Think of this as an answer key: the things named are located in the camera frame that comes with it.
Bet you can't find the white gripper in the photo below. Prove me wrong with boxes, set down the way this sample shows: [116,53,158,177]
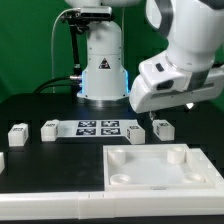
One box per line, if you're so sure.
[129,74,224,113]

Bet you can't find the white square tabletop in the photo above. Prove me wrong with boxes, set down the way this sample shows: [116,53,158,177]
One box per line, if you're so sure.
[103,144,224,191]

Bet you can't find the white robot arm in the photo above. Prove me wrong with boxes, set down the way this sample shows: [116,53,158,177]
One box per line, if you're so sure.
[65,0,224,113]

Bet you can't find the fiducial marker sheet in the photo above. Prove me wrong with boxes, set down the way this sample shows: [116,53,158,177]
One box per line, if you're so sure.
[58,119,137,138]

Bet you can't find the white part at left edge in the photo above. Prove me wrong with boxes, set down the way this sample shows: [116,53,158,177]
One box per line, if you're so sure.
[0,152,5,174]

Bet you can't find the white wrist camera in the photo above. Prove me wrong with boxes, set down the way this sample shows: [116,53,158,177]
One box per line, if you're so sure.
[138,51,224,93]

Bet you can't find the black cables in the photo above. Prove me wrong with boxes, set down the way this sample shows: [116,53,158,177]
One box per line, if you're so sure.
[32,75,83,95]

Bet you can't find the black camera stand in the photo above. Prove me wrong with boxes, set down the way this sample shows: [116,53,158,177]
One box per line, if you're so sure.
[61,11,89,88]

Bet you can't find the grey camera on stand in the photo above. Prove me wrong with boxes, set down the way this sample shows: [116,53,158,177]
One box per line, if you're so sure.
[80,6,112,21]

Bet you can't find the white cable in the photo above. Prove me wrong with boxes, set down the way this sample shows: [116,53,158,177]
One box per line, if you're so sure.
[50,7,82,94]

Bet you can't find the white fence rail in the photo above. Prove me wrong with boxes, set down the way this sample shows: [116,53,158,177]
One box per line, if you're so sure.
[0,148,224,221]

